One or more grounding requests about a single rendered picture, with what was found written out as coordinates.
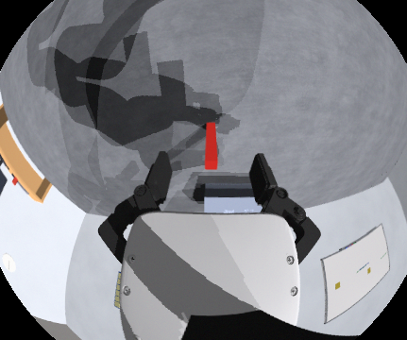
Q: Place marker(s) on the red rectangular peg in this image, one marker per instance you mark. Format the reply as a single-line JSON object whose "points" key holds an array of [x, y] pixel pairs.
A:
{"points": [[211, 148]]}

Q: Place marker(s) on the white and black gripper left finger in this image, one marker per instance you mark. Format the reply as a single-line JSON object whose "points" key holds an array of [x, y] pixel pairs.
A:
{"points": [[147, 198]]}

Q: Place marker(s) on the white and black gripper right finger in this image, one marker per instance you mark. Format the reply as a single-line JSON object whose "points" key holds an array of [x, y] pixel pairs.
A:
{"points": [[275, 200]]}

